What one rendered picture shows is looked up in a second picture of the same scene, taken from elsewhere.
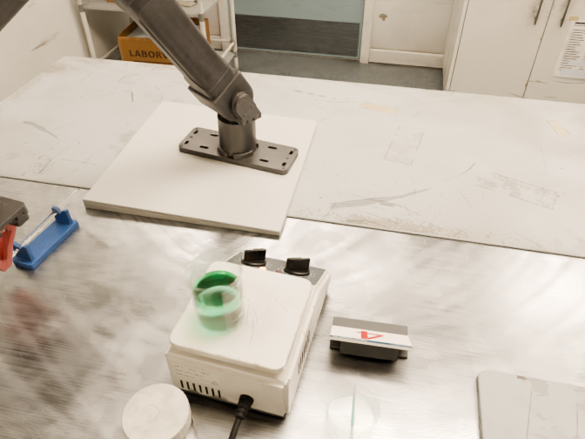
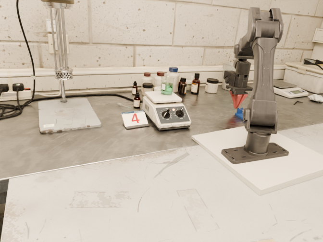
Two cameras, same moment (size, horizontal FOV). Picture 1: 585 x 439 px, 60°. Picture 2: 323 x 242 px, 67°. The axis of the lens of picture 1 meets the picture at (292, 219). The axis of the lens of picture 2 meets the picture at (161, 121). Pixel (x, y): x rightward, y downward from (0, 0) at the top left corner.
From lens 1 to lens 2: 1.20 m
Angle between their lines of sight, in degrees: 106
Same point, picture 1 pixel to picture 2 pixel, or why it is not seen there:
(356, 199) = (182, 160)
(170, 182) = not seen: hidden behind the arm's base
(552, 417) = (79, 121)
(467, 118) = not seen: outside the picture
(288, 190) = (209, 147)
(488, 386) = (97, 122)
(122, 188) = not seen: hidden behind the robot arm
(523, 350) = (87, 133)
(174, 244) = (216, 127)
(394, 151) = (195, 197)
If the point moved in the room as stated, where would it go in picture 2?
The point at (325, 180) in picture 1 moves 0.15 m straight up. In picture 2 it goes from (205, 163) to (214, 114)
